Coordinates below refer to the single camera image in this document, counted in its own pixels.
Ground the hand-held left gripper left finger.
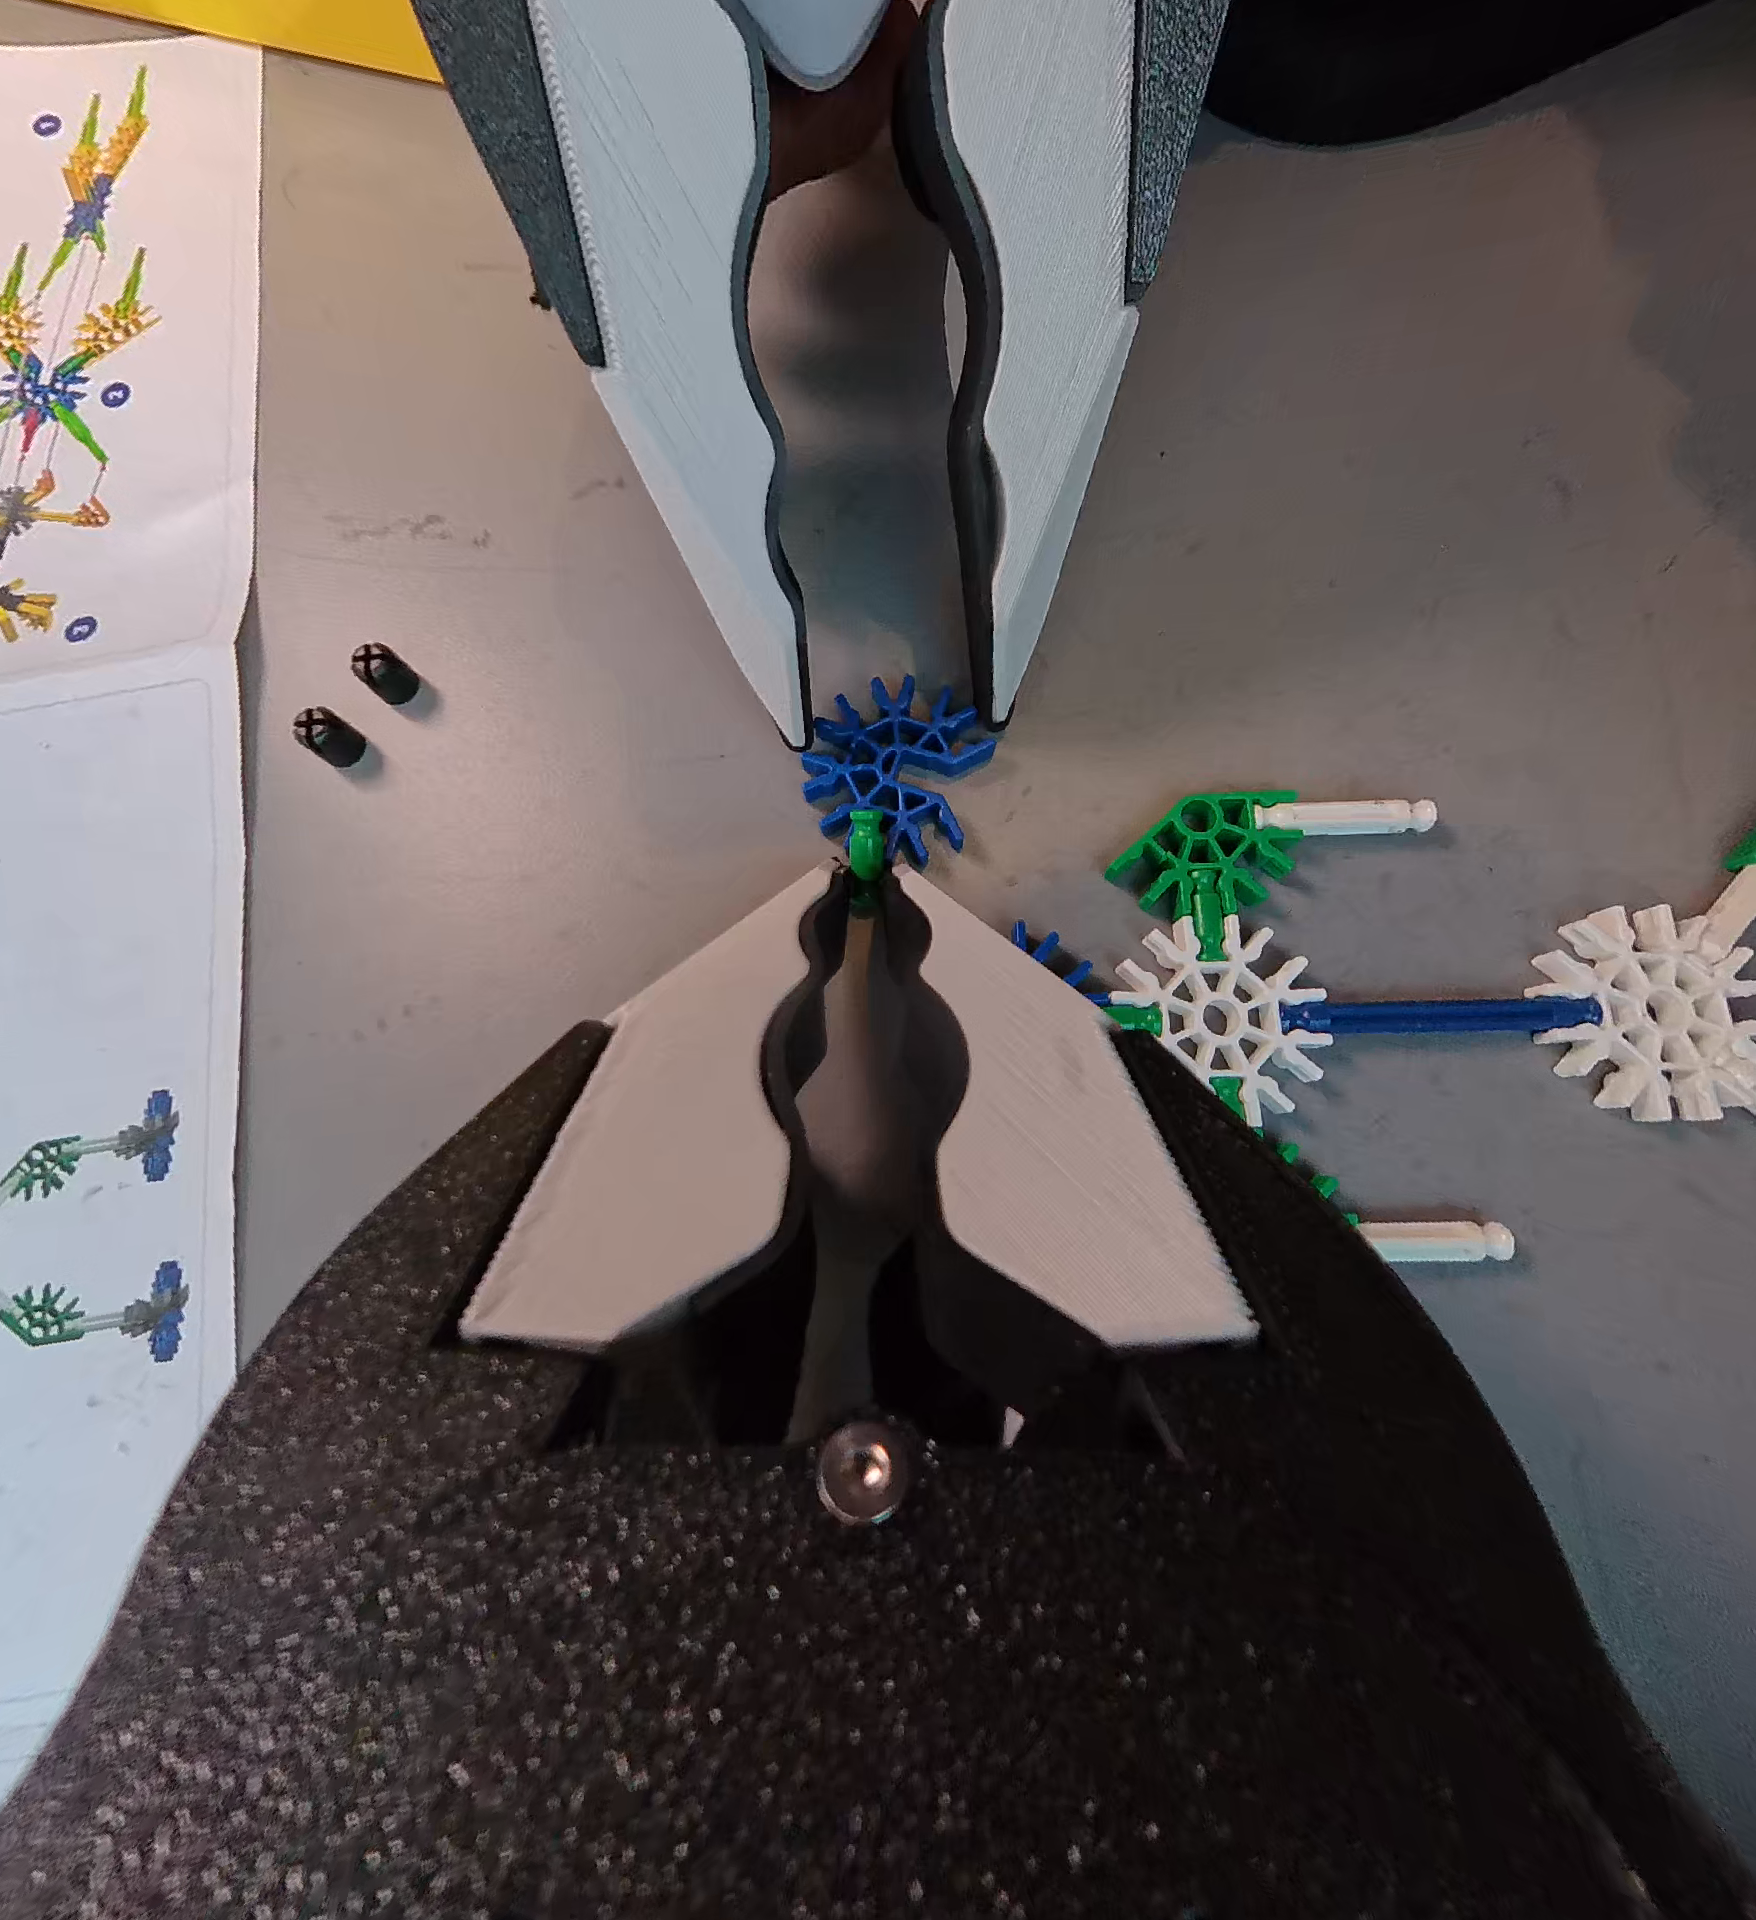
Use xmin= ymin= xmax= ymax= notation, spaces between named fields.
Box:
xmin=458 ymin=868 xmax=858 ymax=1445

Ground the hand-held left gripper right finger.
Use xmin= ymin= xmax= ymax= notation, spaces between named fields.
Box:
xmin=876 ymin=870 xmax=1262 ymax=1445

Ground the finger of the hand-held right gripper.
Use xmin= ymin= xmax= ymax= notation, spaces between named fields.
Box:
xmin=530 ymin=0 xmax=823 ymax=752
xmin=896 ymin=0 xmax=1141 ymax=732

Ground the blue toy connector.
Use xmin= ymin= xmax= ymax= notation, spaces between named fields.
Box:
xmin=1010 ymin=920 xmax=1113 ymax=1010
xmin=801 ymin=675 xmax=1004 ymax=872

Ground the yellow plastic bin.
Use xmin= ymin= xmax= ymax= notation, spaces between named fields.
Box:
xmin=52 ymin=0 xmax=445 ymax=84

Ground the white green blue toy assembly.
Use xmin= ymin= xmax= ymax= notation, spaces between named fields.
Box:
xmin=1103 ymin=777 xmax=1756 ymax=1268

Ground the person's right hand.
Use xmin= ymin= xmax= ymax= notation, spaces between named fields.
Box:
xmin=772 ymin=67 xmax=905 ymax=192

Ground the folded paper instruction sheet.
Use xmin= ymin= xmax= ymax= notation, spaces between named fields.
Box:
xmin=0 ymin=36 xmax=265 ymax=1787

